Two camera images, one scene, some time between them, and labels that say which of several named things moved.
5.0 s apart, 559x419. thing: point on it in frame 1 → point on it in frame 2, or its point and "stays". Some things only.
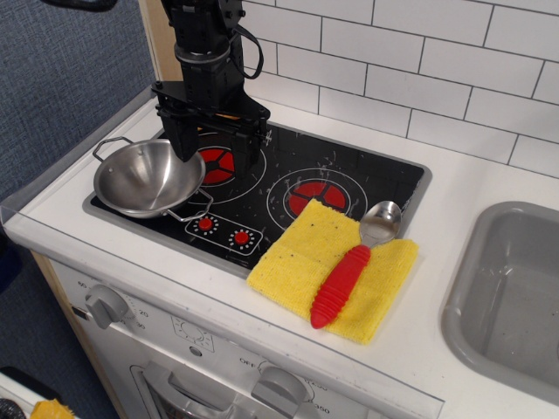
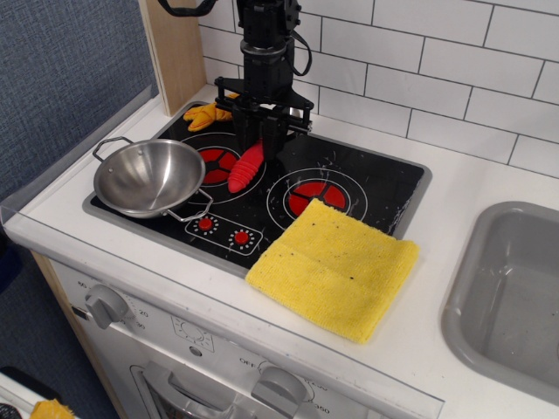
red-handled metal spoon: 378,223 → 249,161
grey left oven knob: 105,305 stays
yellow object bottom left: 51,409 stays
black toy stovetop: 258,196 stays
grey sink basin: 500,314 stays
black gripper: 214,92 → 266,88
